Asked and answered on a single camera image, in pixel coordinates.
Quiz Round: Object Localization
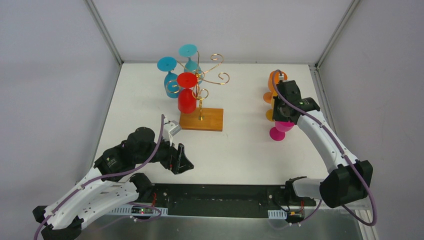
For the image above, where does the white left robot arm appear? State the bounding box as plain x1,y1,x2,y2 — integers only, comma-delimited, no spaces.
32,120,194,240

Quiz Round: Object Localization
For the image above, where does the blue wine glass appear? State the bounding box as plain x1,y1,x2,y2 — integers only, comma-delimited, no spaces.
156,56,181,99

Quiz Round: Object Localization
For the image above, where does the wooden rack base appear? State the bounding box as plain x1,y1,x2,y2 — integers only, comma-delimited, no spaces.
179,107,224,132

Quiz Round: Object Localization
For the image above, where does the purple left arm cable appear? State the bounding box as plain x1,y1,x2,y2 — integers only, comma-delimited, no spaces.
33,114,167,240

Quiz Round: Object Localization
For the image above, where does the controller board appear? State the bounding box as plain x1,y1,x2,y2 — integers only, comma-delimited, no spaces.
286,211,305,224
131,205,155,215

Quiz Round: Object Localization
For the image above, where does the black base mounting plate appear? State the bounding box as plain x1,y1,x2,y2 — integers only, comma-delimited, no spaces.
136,183,316,219

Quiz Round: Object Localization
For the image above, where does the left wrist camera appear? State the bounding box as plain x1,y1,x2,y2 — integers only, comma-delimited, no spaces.
162,118,182,146

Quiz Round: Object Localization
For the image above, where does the left controller board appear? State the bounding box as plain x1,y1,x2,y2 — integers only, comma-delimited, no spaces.
131,205,155,215

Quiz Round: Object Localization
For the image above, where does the yellow wine glass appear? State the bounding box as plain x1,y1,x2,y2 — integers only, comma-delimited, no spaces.
265,96,275,122

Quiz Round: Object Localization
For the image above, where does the teal wine glass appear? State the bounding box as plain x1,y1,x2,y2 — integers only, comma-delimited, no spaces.
178,44,201,74

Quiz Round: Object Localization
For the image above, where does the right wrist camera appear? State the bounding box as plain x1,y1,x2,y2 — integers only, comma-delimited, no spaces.
278,72,288,82

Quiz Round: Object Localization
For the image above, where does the magenta wine glass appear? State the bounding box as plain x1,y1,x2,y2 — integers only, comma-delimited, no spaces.
269,121,295,142

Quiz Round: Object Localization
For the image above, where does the red wine glass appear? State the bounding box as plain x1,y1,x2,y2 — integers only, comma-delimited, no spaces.
176,72,198,114

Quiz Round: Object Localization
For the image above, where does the orange wine glass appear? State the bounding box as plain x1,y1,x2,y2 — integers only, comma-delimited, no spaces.
263,71,281,104

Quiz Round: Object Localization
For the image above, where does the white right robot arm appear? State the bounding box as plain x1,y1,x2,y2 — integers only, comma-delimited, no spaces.
273,80,373,208

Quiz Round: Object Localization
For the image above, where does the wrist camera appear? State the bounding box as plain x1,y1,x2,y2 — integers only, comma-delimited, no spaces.
278,72,288,82
162,118,182,146

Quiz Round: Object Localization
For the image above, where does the gold wire rack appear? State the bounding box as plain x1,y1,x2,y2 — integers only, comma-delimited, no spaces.
164,51,231,122

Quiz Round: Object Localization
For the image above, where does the right controller board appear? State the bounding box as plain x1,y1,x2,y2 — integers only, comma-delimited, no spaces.
286,211,305,224

